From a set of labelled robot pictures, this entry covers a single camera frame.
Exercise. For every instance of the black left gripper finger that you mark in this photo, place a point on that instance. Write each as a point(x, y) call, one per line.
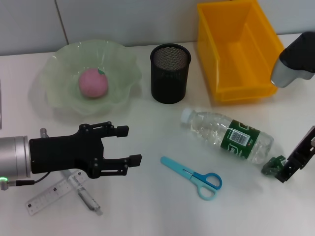
point(123, 131)
point(135, 160)

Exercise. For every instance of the black mesh pen holder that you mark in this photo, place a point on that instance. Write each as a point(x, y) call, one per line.
point(169, 78)

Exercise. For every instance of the green glass fruit plate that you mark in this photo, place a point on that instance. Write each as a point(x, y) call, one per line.
point(64, 78)

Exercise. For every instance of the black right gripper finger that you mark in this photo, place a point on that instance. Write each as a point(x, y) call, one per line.
point(285, 173)

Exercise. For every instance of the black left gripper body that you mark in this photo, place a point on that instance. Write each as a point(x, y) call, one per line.
point(64, 155)

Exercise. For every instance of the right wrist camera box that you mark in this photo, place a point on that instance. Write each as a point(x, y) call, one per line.
point(292, 61)

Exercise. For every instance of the green plastic wrapper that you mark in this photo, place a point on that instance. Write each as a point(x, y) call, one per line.
point(272, 167)

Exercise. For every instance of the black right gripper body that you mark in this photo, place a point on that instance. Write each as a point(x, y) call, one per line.
point(306, 152)

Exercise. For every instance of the clear bottle with green label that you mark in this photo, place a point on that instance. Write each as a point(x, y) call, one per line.
point(216, 132)

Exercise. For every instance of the yellow plastic bin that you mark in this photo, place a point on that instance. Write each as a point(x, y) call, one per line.
point(243, 59)

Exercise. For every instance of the grey transparent pen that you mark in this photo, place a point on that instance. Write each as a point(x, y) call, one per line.
point(86, 196)

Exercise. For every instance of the transparent plastic ruler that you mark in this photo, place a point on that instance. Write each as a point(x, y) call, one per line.
point(41, 201)

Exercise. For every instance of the blue scissors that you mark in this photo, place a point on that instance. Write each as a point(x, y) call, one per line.
point(177, 167)

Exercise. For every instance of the pink toy peach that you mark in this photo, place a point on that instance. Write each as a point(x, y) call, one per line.
point(93, 83)

